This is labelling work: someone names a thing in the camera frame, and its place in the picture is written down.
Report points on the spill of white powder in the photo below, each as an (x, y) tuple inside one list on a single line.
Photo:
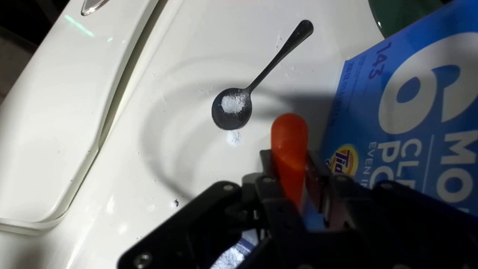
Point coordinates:
[(234, 138)]

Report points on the blue detergent box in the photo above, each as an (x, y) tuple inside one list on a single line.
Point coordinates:
[(407, 112)]

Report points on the black spoon with powder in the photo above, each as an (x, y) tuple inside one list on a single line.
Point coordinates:
[(231, 112)]

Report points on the dark green container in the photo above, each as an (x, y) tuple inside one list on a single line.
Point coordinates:
[(399, 13)]

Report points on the white washing machine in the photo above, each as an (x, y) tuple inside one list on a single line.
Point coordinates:
[(179, 74)]

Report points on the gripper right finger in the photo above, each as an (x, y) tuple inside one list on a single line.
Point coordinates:
[(403, 216)]

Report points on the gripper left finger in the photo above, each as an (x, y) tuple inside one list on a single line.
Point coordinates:
[(194, 216)]

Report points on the white washing machine lid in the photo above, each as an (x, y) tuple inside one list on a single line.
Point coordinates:
[(63, 112)]

